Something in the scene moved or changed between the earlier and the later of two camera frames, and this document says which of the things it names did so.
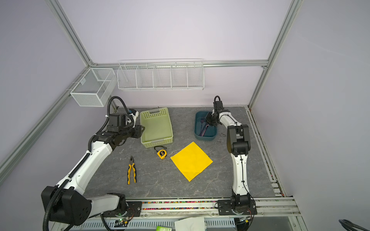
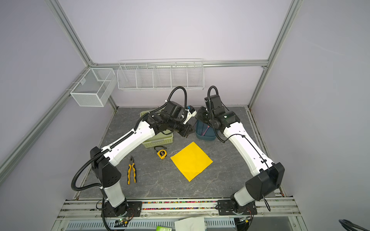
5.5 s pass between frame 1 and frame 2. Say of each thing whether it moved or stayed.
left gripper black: moved
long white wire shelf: stayed
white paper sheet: stayed
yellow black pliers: stayed
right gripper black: moved
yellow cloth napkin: stayed
